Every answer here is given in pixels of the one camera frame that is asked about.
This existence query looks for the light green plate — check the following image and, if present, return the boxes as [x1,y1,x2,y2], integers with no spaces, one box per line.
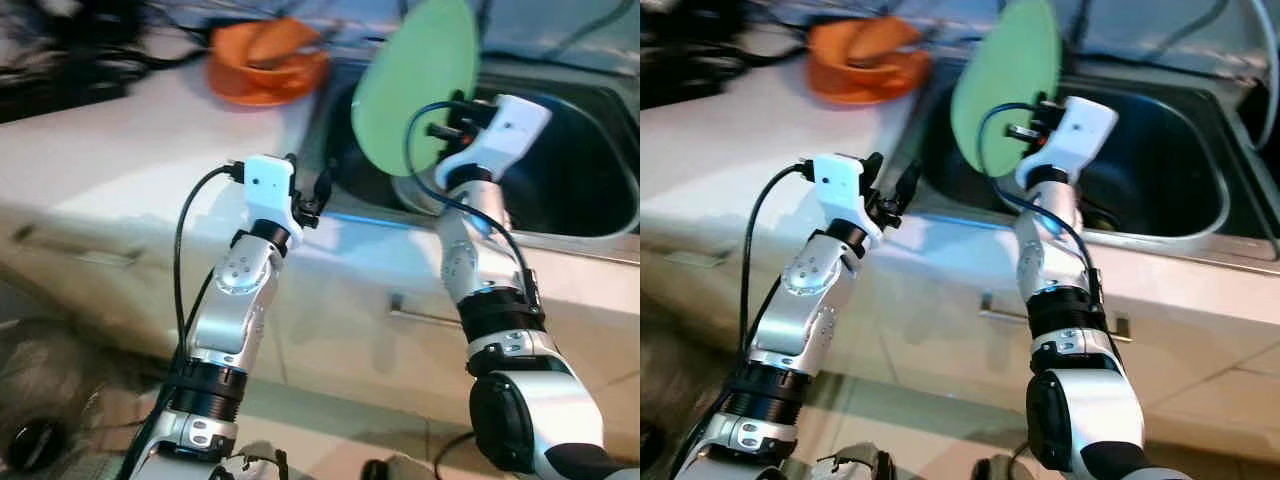
[950,0,1064,182]
[352,0,481,179]

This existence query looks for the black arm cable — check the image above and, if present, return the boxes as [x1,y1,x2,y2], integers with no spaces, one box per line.
[738,163,817,353]
[978,102,1107,303]
[403,100,537,303]
[172,165,247,353]

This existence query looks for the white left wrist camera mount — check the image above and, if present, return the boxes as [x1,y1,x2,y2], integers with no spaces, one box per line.
[812,153,885,251]
[243,155,303,237]

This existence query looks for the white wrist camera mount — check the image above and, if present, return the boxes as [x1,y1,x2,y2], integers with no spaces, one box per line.
[1015,95,1119,191]
[812,153,885,251]
[440,95,553,191]
[243,155,303,237]

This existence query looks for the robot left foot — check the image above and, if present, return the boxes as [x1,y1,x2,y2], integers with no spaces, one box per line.
[225,445,292,480]
[810,445,897,480]

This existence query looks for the black floor fan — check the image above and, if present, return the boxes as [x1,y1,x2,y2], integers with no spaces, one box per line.
[0,320,132,477]
[640,330,722,473]

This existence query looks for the orange plate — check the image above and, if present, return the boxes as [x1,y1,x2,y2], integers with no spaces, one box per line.
[205,50,332,108]
[805,50,932,106]

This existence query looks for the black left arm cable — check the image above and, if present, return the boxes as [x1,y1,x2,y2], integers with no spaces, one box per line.
[172,165,247,353]
[738,163,817,353]

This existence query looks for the black power strip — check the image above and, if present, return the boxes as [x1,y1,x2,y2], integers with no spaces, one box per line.
[640,55,732,112]
[0,60,131,122]

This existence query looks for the white hose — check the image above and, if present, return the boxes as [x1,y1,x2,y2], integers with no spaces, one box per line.
[1240,0,1280,153]

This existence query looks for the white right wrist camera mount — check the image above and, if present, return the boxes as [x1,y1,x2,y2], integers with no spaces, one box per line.
[440,95,553,191]
[1015,95,1119,191]

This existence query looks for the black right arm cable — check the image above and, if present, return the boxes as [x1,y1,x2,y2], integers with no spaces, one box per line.
[978,102,1107,303]
[403,100,537,303]

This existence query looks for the stainless steel sink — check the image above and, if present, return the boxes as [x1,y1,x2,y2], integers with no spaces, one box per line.
[905,60,1280,248]
[320,60,641,247]

